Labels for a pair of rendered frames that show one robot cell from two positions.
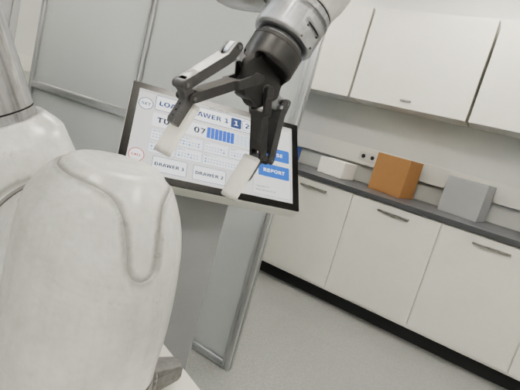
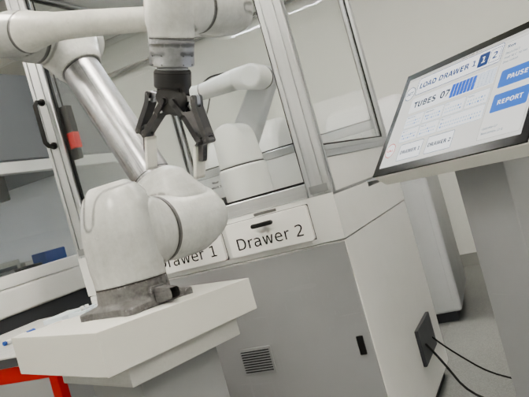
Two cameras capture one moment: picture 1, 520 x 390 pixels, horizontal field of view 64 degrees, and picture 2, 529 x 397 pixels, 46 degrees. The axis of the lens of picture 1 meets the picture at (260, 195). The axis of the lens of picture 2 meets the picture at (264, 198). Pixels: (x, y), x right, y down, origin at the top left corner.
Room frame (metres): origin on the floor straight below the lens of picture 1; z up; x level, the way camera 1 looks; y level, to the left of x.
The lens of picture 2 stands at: (0.61, -1.21, 1.01)
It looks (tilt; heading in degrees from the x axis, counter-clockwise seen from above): 1 degrees down; 85
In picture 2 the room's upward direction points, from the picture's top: 16 degrees counter-clockwise
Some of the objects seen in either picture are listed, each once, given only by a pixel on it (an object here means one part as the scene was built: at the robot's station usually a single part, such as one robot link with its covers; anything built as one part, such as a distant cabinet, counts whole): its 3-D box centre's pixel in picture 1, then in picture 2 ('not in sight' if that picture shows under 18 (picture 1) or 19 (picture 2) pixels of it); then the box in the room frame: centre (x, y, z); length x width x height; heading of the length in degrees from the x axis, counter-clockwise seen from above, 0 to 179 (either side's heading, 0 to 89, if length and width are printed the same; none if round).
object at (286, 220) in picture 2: not in sight; (268, 231); (0.75, 0.73, 0.87); 0.29 x 0.02 x 0.11; 151
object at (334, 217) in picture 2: not in sight; (255, 226); (0.74, 1.28, 0.87); 1.02 x 0.95 x 0.14; 151
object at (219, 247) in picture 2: not in sight; (186, 252); (0.47, 0.88, 0.87); 0.29 x 0.02 x 0.11; 151
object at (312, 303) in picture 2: not in sight; (288, 338); (0.75, 1.28, 0.40); 1.03 x 0.95 x 0.80; 151
